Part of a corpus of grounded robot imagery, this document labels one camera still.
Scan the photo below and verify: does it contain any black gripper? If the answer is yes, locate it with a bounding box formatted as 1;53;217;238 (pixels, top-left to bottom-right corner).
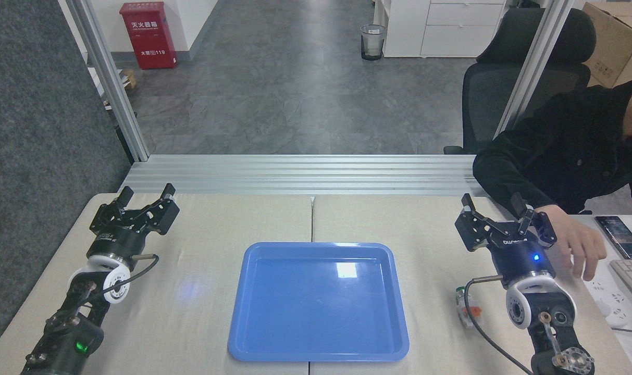
88;183;180;263
455;193;557;284

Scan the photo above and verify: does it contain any black smartphone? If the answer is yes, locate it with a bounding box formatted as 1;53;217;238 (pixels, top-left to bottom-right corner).
594;216;632;260

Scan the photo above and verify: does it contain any blue plastic tray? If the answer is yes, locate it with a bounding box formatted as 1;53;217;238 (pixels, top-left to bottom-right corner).
228;242;410;363

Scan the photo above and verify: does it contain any person's hand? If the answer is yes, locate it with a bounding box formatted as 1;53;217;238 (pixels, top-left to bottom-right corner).
547;205;607;282

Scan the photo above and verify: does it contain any person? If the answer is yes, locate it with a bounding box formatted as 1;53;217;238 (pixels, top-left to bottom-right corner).
473;76;632;224

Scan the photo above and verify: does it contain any grey felt partition panel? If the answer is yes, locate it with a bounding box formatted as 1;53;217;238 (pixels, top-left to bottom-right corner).
0;0;134;361

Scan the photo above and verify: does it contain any white power strip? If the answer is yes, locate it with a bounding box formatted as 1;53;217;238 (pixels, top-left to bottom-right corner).
584;279;632;328

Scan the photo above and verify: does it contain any black office chair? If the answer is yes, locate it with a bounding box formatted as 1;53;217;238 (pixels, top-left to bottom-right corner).
443;8;597;155

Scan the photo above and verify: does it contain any red fire extinguisher box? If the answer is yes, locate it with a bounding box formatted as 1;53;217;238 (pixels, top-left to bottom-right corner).
119;2;178;70

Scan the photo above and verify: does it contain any brown cardboard box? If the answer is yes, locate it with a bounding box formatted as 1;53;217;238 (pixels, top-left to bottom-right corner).
581;2;632;89

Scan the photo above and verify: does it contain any white drawer cabinet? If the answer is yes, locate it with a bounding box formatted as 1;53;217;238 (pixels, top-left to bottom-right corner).
373;0;510;58

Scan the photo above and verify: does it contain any mesh waste bin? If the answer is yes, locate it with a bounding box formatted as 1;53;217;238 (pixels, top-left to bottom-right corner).
361;24;387;61

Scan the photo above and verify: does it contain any silver aluminium post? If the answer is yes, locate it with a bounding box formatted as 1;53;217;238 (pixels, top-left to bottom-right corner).
65;0;150;162
493;0;577;139

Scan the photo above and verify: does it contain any silver aluminium rail frame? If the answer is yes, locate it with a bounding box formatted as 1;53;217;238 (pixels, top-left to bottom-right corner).
119;154;488;197

